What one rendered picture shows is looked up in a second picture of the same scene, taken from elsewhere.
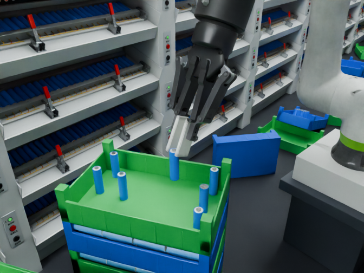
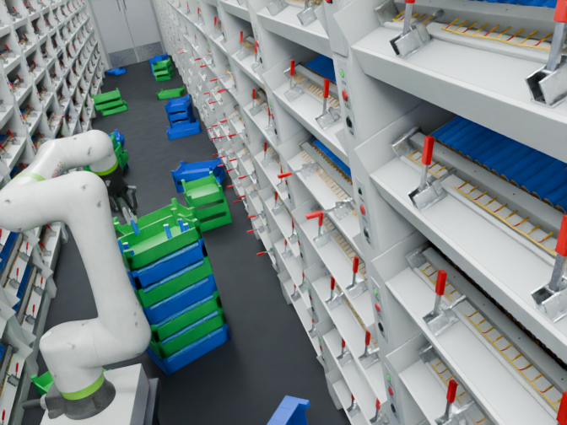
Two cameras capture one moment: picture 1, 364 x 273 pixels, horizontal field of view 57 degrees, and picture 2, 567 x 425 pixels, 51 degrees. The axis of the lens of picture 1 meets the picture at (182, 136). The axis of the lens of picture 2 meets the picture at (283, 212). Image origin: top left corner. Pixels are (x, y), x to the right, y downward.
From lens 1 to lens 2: 2.63 m
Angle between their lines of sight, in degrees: 109
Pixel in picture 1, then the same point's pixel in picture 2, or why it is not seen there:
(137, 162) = (181, 239)
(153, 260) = not seen: hidden behind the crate
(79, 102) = (286, 221)
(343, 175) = not seen: hidden behind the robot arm
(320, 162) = (116, 372)
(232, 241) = (207, 412)
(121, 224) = (148, 231)
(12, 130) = (270, 201)
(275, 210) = not seen: outside the picture
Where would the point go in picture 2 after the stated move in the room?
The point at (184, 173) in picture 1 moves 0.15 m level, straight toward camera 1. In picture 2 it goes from (154, 254) to (129, 247)
